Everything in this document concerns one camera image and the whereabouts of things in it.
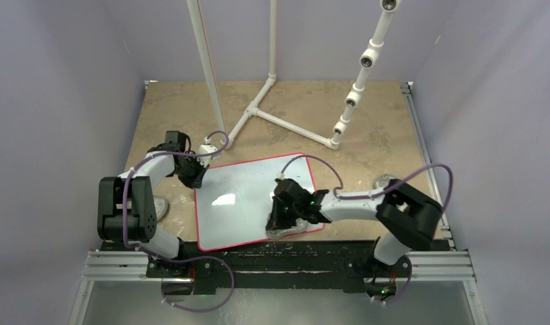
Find pink framed whiteboard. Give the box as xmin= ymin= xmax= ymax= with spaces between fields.
xmin=194 ymin=152 xmax=301 ymax=252

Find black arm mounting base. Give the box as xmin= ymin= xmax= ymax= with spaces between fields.
xmin=99 ymin=240 xmax=451 ymax=295

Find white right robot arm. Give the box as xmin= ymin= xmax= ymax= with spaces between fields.
xmin=265 ymin=179 xmax=444 ymax=276

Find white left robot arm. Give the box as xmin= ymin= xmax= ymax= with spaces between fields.
xmin=97 ymin=131 xmax=219 ymax=277

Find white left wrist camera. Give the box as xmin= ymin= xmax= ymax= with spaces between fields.
xmin=196 ymin=144 xmax=221 ymax=165

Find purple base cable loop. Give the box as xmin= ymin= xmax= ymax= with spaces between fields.
xmin=160 ymin=255 xmax=235 ymax=313

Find white PVC pipe frame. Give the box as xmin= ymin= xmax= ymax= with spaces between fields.
xmin=185 ymin=0 xmax=403 ymax=151

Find aluminium rail frame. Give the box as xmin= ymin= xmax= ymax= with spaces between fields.
xmin=68 ymin=81 xmax=488 ymax=325

